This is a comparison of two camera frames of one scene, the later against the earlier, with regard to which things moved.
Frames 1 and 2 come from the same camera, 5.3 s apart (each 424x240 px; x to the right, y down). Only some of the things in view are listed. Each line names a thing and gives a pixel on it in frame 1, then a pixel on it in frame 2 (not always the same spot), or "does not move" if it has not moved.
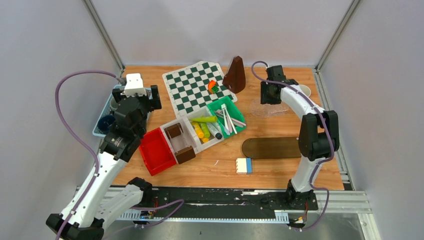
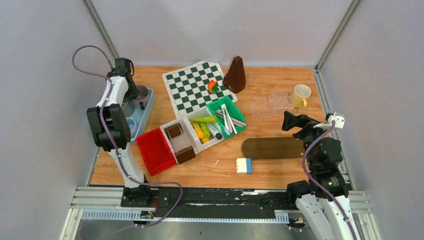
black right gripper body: (266, 98) -> (308, 135)
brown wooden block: (185, 155) does not move
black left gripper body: (148, 104) -> (132, 92)
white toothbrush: (224, 108) does not move
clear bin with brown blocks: (183, 141) does not move
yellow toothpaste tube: (198, 129) does not move
